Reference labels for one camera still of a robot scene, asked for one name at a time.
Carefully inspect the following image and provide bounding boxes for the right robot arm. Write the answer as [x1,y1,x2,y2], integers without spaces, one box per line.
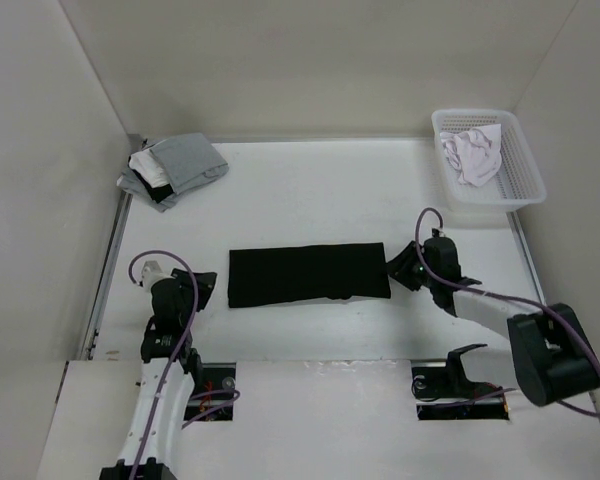
[388,235,600,409]

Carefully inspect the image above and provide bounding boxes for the black tank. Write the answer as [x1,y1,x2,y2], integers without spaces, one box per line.
[227,242,391,309]
[145,184,174,203]

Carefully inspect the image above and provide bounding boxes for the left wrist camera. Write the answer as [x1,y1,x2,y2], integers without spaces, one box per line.
[140,260,171,292]

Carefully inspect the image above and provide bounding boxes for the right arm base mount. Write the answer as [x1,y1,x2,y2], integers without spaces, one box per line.
[411,362,509,421]

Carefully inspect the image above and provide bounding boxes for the bottom grey folded tank top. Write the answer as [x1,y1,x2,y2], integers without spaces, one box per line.
[117,169,177,212]

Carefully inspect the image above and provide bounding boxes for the white tank top in basket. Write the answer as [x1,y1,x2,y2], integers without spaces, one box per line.
[439,124,502,188]

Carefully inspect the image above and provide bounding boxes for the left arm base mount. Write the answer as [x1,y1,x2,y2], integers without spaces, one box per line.
[138,362,237,422]

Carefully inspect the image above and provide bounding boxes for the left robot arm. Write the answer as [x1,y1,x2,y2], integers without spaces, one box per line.
[99,261,217,479]

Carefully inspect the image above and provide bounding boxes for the white plastic basket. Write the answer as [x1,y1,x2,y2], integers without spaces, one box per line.
[431,109,547,213]

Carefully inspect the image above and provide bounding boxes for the folded black tank top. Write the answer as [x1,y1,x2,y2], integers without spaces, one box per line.
[145,184,174,203]

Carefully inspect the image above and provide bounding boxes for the folded white tank top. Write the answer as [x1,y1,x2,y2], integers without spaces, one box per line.
[128,149,170,189]

